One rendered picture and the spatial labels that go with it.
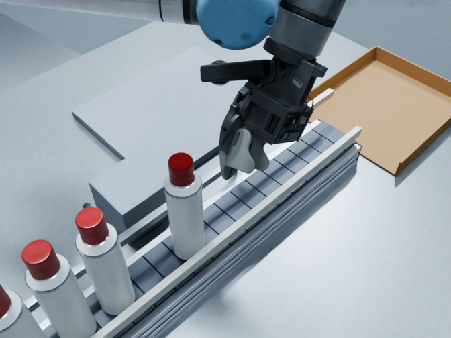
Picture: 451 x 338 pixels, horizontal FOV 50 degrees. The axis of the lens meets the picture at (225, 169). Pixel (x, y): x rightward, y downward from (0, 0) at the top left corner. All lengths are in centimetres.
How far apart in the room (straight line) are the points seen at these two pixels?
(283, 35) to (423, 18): 269
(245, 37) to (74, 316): 40
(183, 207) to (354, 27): 249
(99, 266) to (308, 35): 38
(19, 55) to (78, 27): 175
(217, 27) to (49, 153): 65
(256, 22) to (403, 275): 54
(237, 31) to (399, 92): 77
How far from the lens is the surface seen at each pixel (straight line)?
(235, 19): 46
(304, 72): 62
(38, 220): 94
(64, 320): 66
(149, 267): 77
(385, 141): 106
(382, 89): 119
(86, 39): 296
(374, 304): 82
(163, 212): 73
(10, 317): 59
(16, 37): 143
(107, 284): 66
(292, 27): 61
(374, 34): 302
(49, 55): 133
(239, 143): 67
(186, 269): 72
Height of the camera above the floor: 154
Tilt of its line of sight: 48 degrees down
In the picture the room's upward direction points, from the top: straight up
